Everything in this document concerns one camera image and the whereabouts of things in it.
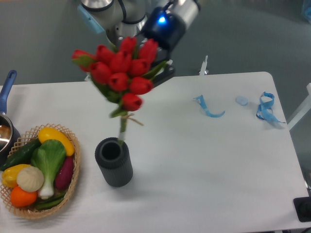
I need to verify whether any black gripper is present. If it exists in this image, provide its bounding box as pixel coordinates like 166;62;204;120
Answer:
140;7;186;87

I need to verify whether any red tulip bouquet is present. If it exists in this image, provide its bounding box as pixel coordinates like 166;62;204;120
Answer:
71;37;167;145

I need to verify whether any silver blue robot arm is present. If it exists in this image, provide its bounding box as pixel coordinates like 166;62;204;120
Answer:
77;0;201;86

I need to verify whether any dark grey ribbed vase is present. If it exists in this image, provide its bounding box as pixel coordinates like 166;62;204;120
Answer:
95;137;133;187

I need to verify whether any small blue cap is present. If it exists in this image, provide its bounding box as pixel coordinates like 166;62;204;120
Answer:
235;96;248;106

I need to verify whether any yellow squash toy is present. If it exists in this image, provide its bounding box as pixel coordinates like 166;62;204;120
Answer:
38;127;75;156

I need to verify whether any green bok choy toy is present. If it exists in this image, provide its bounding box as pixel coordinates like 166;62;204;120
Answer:
31;139;66;200

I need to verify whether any purple sweet potato toy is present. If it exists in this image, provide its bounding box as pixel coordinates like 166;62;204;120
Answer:
54;157;74;190

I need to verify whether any woven wicker basket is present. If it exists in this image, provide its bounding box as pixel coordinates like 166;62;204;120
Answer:
0;123;81;219

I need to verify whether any green cucumber toy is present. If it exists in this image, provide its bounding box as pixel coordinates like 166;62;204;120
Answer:
0;138;41;171

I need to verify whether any cream steamed bun toy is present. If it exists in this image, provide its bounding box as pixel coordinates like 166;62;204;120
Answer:
17;166;44;192

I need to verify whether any green pea pod toy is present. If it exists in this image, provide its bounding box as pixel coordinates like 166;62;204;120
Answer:
35;192;65;211

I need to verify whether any yellow bell pepper toy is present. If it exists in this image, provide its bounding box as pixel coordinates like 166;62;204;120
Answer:
1;164;31;188

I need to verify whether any black device at edge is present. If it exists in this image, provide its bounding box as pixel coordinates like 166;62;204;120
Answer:
293;197;311;222

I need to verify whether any orange fruit toy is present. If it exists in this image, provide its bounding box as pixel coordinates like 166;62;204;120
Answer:
10;186;37;207

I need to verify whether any curved blue strap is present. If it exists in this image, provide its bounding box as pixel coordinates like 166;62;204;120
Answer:
193;95;226;118

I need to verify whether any tangled blue strap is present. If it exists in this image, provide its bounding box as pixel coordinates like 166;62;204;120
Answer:
255;91;287;125

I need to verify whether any white frame at right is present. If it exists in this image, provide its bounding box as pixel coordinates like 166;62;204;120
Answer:
287;83;311;130

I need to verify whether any blue handled saucepan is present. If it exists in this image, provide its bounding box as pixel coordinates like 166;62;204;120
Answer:
0;70;20;165

